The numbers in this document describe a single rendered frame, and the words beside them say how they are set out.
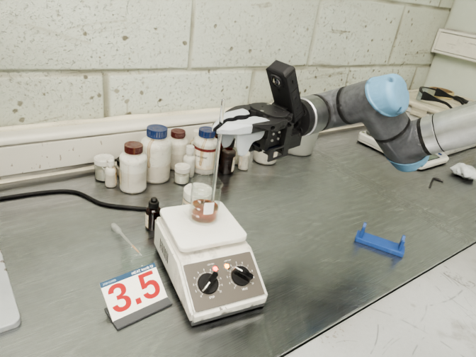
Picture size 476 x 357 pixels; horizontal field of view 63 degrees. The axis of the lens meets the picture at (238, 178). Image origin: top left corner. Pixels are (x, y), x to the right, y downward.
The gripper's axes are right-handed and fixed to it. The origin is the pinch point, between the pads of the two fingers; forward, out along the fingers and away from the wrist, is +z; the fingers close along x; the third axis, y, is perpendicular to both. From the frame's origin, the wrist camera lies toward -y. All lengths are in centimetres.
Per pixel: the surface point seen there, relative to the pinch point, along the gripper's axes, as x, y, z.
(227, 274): -9.8, 20.6, 4.7
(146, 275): -1.0, 22.4, 13.8
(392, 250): -21.2, 25.6, -31.6
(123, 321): -4.8, 25.1, 19.9
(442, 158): -8, 26, -94
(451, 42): 17, -5, -142
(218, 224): -2.6, 17.1, 0.7
